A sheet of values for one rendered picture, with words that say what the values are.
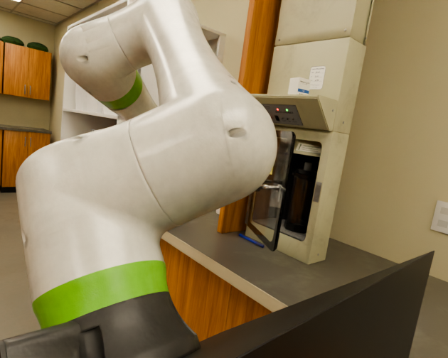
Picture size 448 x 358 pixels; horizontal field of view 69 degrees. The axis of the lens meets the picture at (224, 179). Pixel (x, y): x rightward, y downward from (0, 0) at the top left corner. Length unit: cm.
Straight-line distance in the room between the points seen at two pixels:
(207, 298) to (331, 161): 64
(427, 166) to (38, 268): 136
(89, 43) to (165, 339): 54
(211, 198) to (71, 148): 15
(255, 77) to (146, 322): 118
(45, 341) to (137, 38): 52
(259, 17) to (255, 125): 111
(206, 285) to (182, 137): 94
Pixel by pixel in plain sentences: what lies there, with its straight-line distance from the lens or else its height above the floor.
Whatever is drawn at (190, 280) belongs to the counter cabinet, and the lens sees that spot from 128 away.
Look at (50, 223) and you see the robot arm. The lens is 34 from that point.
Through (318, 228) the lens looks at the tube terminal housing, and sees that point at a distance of 121.
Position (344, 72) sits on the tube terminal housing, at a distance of 118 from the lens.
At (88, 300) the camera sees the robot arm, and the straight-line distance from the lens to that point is 32.
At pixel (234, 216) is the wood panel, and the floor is 101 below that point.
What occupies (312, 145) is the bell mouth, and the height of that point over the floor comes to 135.
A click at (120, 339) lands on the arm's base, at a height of 119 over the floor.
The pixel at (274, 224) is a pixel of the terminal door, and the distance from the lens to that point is 111.
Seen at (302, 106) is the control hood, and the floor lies 148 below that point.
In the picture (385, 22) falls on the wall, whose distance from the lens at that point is 167.
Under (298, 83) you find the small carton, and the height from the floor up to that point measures 155.
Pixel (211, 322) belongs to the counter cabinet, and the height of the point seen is 71.
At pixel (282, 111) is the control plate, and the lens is 119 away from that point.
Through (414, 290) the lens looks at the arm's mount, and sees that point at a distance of 36.
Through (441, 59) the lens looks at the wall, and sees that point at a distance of 154.
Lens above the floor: 136
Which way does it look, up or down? 8 degrees down
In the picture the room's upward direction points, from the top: 8 degrees clockwise
